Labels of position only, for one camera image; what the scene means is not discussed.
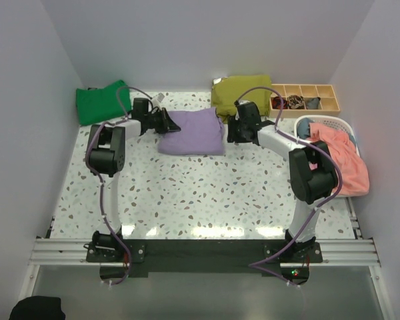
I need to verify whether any black cloth at corner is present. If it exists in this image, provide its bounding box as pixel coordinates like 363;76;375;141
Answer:
9;296;66;320

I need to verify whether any purple t-shirt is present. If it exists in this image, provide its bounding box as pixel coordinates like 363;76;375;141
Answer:
157;107;225;155

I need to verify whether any pink t-shirt in basket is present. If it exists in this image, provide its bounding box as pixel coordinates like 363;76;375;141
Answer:
309;123;370;197

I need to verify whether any patterned brown cloth roll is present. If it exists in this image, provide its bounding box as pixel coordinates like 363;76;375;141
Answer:
287;95;305;110

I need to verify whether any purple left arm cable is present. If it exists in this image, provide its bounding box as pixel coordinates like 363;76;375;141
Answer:
85;86;154;286

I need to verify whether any folded olive green t-shirt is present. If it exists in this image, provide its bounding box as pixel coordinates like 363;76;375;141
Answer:
211;75;271;124

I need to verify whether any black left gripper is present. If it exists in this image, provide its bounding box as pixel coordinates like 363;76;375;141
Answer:
145;108;180;135

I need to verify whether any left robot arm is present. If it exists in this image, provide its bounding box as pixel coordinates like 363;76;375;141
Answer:
85;93;181;233

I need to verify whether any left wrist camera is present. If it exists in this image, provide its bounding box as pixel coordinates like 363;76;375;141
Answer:
151;93;165;108

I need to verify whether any orange black cloth roll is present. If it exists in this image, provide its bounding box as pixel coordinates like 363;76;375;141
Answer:
271;97;288;109

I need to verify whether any wooden compartment box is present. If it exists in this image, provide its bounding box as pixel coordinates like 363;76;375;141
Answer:
271;84;341;118

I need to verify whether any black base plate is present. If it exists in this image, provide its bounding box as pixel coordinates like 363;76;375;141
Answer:
84;233;323;283

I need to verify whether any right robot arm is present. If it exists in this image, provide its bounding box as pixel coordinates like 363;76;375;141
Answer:
227;102;341;262

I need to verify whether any white laundry basket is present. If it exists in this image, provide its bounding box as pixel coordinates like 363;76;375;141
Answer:
294;115;370;197

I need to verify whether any dark grey cloth roll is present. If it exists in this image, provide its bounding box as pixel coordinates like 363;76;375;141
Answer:
305;97;321;110

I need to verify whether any aluminium rail frame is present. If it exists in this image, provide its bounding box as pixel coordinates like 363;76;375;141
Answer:
29;194;395;319

